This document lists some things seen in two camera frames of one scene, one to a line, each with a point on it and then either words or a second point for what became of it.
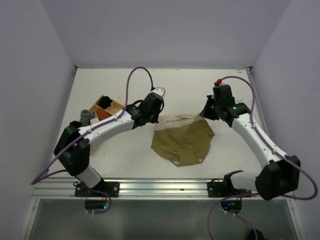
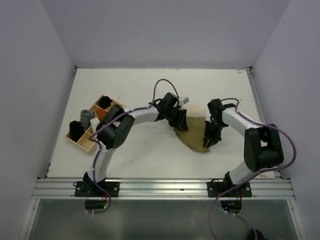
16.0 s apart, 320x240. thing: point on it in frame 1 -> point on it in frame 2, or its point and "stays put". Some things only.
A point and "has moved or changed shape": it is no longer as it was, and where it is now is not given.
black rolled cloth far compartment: [104, 102] stays put
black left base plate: [111, 188] stays put
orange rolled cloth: [102, 114] stays put
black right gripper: [205, 112] -> [213, 138]
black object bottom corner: [252, 235] stays put
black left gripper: [155, 118] -> [180, 122]
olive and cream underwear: [184, 139] has moved or changed shape
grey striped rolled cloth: [85, 116] stays put
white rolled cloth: [94, 120] stays put
